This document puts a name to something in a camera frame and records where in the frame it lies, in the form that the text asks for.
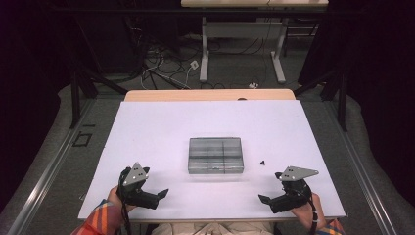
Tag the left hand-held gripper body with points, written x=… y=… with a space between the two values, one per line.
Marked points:
x=135 y=196

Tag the person's left hand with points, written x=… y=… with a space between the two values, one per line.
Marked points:
x=114 y=197

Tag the white power adapter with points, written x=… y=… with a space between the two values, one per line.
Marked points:
x=194 y=64

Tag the person's beige pants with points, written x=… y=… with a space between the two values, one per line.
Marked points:
x=212 y=229

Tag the wooden table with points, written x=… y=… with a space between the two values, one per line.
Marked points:
x=195 y=95

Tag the clear plastic compartment box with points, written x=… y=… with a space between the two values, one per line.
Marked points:
x=215 y=156

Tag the white table mat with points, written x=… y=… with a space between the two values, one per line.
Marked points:
x=156 y=130

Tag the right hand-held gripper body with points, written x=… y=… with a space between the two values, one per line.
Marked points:
x=290 y=199

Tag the dark curtain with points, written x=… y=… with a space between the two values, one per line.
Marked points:
x=29 y=81
x=381 y=81

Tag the aluminium floor rail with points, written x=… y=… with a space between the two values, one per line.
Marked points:
x=362 y=169
x=49 y=173

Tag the white plug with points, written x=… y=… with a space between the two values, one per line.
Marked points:
x=253 y=85

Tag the white-legged background desk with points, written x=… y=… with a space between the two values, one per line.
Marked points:
x=241 y=30

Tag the black metal stand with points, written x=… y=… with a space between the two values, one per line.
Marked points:
x=75 y=98
x=342 y=101

